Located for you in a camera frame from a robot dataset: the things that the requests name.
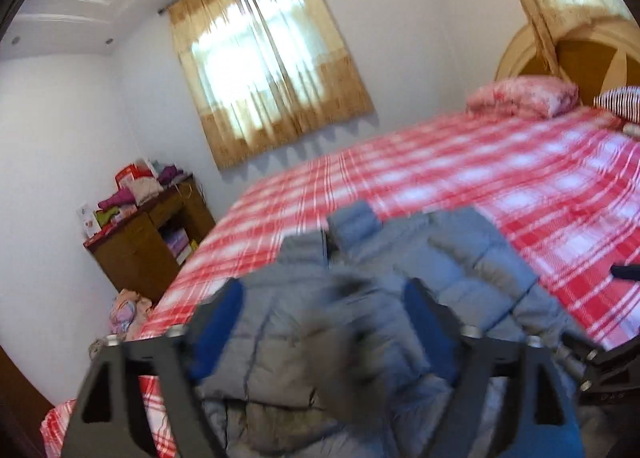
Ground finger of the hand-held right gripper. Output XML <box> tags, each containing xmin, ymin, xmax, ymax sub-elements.
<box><xmin>562</xmin><ymin>333</ymin><xmax>640</xmax><ymax>406</ymax></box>
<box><xmin>611</xmin><ymin>262</ymin><xmax>640</xmax><ymax>283</ymax></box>

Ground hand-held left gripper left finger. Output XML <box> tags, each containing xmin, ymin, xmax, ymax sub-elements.
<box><xmin>60</xmin><ymin>279</ymin><xmax>247</xmax><ymax>458</ymax></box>

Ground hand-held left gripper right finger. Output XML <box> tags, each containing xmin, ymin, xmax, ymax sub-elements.
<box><xmin>402</xmin><ymin>278</ymin><xmax>586</xmax><ymax>458</ymax></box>

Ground grey-blue puffer jacket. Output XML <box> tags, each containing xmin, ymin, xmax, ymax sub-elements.
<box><xmin>192</xmin><ymin>200</ymin><xmax>606</xmax><ymax>458</ymax></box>

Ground pink clothes heap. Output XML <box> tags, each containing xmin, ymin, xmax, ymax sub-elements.
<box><xmin>107</xmin><ymin>288</ymin><xmax>153</xmax><ymax>341</ymax></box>

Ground pile of folded clothes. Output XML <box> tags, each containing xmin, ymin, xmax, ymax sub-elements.
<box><xmin>94</xmin><ymin>163</ymin><xmax>185</xmax><ymax>229</ymax></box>

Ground lilac folded cloth stack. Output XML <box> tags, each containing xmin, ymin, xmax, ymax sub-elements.
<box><xmin>164</xmin><ymin>230</ymin><xmax>192</xmax><ymax>265</ymax></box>

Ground brown wooden cabinet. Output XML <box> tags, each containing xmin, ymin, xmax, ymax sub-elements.
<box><xmin>82</xmin><ymin>173</ymin><xmax>217</xmax><ymax>306</ymax></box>

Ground bed with red plaid sheet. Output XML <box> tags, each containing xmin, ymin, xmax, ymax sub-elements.
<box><xmin>40</xmin><ymin>108</ymin><xmax>640</xmax><ymax>458</ymax></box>

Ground dark striped pillow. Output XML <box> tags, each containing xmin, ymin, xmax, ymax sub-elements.
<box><xmin>592</xmin><ymin>86</ymin><xmax>640</xmax><ymax>123</ymax></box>

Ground white printed card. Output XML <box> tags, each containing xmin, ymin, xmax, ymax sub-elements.
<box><xmin>76</xmin><ymin>205</ymin><xmax>99</xmax><ymax>239</ymax></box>

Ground red box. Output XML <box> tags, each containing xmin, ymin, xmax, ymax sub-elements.
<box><xmin>114</xmin><ymin>164</ymin><xmax>151</xmax><ymax>193</ymax></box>

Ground pink floral pillow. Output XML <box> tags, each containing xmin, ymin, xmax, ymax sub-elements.
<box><xmin>465</xmin><ymin>76</ymin><xmax>581</xmax><ymax>119</ymax></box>

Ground wooden headboard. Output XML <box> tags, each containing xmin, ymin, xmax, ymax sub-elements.
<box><xmin>495</xmin><ymin>20</ymin><xmax>640</xmax><ymax>108</ymax></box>

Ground brown wooden door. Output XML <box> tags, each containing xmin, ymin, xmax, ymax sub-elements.
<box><xmin>0</xmin><ymin>345</ymin><xmax>56</xmax><ymax>458</ymax></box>

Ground beige patterned window curtain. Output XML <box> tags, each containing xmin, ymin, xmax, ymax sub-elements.
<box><xmin>167</xmin><ymin>0</ymin><xmax>376</xmax><ymax>171</ymax></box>

